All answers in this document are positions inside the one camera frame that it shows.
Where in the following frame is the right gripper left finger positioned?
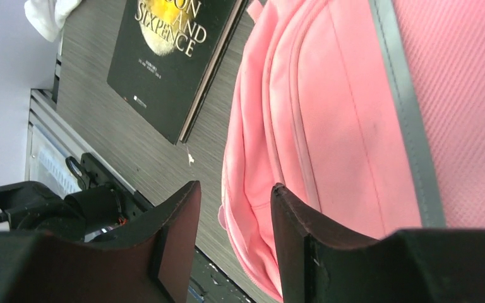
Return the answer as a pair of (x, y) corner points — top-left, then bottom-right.
(0, 181), (202, 303)

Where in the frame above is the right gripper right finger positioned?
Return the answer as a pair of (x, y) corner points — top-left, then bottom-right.
(271, 184), (485, 302)

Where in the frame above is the pink student backpack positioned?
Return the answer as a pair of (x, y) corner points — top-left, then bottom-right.
(219, 1), (485, 302)

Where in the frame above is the black book gold cover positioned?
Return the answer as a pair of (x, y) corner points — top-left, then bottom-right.
(107, 1), (247, 144)

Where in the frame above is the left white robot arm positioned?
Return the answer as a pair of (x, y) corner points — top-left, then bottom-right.
(0, 181), (127, 242)

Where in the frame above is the white cloth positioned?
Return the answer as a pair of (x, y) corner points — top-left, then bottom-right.
(24, 0), (82, 42)

